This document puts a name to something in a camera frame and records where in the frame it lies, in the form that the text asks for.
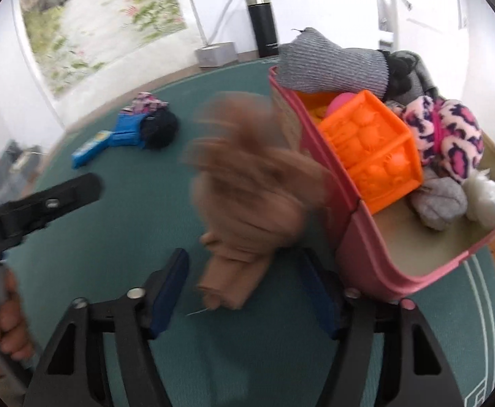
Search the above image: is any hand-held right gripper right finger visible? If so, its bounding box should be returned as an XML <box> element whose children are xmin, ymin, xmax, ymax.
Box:
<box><xmin>300</xmin><ymin>248</ymin><xmax>464</xmax><ymax>407</ymax></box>

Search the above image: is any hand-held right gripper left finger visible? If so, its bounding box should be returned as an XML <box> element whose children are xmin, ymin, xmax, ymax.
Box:
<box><xmin>22</xmin><ymin>248</ymin><xmax>190</xmax><ymax>407</ymax></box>

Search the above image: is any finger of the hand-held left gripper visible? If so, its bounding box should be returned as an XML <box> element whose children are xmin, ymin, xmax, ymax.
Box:
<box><xmin>1</xmin><ymin>172</ymin><xmax>103</xmax><ymax>239</ymax></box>

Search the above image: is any pink container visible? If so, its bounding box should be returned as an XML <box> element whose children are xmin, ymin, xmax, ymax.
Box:
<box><xmin>268</xmin><ymin>65</ymin><xmax>495</xmax><ymax>304</ymax></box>

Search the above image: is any brown cloth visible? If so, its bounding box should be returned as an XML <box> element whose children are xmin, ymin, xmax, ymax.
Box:
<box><xmin>182</xmin><ymin>92</ymin><xmax>330</xmax><ymax>311</ymax></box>

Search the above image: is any grey knotted sock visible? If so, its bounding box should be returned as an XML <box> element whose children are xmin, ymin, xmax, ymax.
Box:
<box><xmin>409</xmin><ymin>176</ymin><xmax>469</xmax><ymax>230</ymax></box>

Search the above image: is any orange soft cube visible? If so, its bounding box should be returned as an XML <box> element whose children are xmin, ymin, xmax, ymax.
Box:
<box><xmin>317</xmin><ymin>90</ymin><xmax>425</xmax><ymax>215</ymax></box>

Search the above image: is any white plastic bag ball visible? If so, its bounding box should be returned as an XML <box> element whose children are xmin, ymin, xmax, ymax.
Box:
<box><xmin>461</xmin><ymin>169</ymin><xmax>495</xmax><ymax>226</ymax></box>

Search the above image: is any pink leopard fleece sock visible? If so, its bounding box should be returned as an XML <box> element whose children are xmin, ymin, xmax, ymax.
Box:
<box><xmin>401</xmin><ymin>95</ymin><xmax>484</xmax><ymax>179</ymax></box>
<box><xmin>125</xmin><ymin>92</ymin><xmax>168</xmax><ymax>115</ymax></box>

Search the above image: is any person's left hand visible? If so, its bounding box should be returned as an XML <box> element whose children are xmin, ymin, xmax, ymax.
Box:
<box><xmin>0</xmin><ymin>269</ymin><xmax>36</xmax><ymax>377</ymax></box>

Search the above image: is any grey cabinet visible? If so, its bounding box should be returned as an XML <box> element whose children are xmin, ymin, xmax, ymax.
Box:
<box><xmin>0</xmin><ymin>142</ymin><xmax>44</xmax><ymax>204</ymax></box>

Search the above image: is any green table mat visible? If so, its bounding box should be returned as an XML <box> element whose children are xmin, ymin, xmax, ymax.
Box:
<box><xmin>5</xmin><ymin>57</ymin><xmax>495</xmax><ymax>407</ymax></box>

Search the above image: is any blue printed wipes packet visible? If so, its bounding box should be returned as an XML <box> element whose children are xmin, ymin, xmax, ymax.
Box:
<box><xmin>71</xmin><ymin>130</ymin><xmax>113</xmax><ymax>169</ymax></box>

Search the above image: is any blue ridged plastic pack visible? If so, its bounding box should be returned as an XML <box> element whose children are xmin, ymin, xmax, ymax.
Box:
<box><xmin>112</xmin><ymin>110</ymin><xmax>144</xmax><ymax>148</ymax></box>

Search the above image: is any black sock ball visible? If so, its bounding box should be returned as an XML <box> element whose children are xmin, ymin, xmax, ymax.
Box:
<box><xmin>139</xmin><ymin>109</ymin><xmax>179</xmax><ymax>150</ymax></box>

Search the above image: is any grey box device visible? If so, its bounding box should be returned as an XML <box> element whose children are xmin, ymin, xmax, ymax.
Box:
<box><xmin>195</xmin><ymin>42</ymin><xmax>237</xmax><ymax>69</ymax></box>

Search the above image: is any black thermos bottle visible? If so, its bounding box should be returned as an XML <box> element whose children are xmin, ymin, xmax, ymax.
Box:
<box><xmin>246</xmin><ymin>0</ymin><xmax>280</xmax><ymax>59</ymax></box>

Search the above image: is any white door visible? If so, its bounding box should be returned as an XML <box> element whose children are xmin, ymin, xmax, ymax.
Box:
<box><xmin>377</xmin><ymin>0</ymin><xmax>464</xmax><ymax>52</ymax></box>

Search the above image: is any lotus wall painting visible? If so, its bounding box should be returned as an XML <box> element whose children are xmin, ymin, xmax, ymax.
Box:
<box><xmin>16</xmin><ymin>0</ymin><xmax>189</xmax><ymax>100</ymax></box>

